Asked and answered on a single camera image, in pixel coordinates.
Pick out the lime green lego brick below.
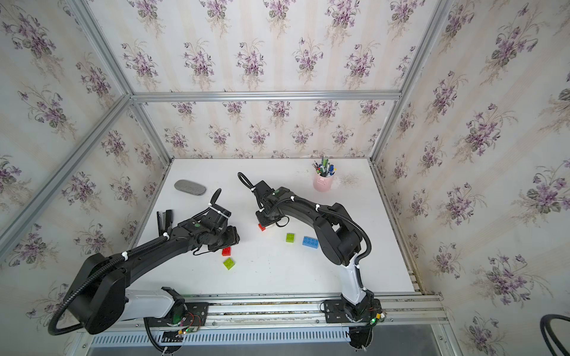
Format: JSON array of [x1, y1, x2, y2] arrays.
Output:
[[223, 258, 235, 271]]

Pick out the blue lego brick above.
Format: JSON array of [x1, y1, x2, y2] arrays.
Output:
[[302, 236, 319, 249]]

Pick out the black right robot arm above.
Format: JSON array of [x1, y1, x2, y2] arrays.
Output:
[[237, 172, 374, 310]]

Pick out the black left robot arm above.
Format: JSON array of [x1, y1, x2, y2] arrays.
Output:
[[47, 189, 240, 336]]

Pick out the grey oval eraser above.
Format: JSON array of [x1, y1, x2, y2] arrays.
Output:
[[174, 179, 207, 196]]

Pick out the black stapler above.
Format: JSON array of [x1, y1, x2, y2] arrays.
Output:
[[157, 209, 174, 236]]

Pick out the pink pen cup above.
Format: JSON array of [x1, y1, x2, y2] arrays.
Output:
[[313, 174, 334, 193]]

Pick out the pens in cup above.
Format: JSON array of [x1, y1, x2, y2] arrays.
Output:
[[313, 156, 336, 177]]

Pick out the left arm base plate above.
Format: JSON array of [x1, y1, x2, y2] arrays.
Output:
[[147, 303, 209, 329]]

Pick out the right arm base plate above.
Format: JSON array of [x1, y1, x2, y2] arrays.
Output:
[[320, 297, 386, 325]]

